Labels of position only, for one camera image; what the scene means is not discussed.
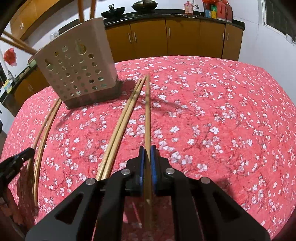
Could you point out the red plastic bag on wall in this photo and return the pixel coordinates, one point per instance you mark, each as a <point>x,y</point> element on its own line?
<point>10,57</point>

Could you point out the wooden chopstick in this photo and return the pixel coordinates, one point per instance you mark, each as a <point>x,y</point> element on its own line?
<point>40,141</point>
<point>92,10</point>
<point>80,10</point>
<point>117,141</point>
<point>36,182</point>
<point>114,134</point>
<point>147,176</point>
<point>10,39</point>

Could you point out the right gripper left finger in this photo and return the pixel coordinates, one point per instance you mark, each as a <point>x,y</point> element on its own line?
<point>94,210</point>

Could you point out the red oil jugs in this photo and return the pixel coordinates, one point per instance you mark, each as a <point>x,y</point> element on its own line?
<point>218,9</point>

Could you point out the black countertop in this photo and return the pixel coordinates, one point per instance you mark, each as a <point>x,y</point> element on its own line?
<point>138,18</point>

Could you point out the black wok with lid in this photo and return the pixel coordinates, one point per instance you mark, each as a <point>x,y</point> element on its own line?
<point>144,6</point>

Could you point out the person left hand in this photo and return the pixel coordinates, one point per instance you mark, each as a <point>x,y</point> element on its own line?
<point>10,208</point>

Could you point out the wooden lower cabinets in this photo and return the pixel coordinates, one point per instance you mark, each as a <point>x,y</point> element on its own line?
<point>161,37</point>

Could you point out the beige perforated utensil holder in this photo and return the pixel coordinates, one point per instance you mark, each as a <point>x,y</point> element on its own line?
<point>78,65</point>

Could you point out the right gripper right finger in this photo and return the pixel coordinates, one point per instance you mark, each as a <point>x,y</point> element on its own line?
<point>201,209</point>

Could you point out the pink container on counter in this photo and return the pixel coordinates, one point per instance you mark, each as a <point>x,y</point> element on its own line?
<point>188,6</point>

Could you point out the black wok left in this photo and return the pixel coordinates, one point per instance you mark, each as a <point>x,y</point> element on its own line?
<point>113,13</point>

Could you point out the red floral tablecloth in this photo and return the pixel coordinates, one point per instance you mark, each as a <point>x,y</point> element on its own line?
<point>226,120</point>

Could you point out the right window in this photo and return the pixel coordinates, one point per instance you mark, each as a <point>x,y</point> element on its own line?
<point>280,14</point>

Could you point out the yellow detergent bottle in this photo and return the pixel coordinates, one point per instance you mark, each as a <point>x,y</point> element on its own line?
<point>7,86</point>

